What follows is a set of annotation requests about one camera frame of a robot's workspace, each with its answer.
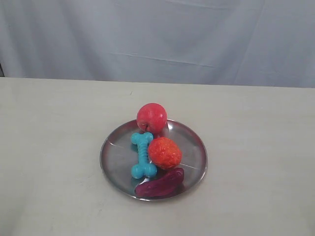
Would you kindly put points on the round stainless steel plate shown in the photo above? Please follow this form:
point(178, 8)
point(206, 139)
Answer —
point(118, 155)

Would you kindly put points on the teal toy bone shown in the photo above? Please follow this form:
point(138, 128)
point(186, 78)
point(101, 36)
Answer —
point(143, 168)

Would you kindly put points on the purple toy sweet potato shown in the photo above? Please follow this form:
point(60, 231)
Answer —
point(163, 186)

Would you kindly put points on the white backdrop cloth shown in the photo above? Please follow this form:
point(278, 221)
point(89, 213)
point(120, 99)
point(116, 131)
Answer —
point(215, 42)

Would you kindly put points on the red apple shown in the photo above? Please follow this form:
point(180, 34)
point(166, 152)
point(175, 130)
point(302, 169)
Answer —
point(152, 118)

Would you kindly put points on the orange-red toy strawberry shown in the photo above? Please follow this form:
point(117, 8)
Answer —
point(164, 153)

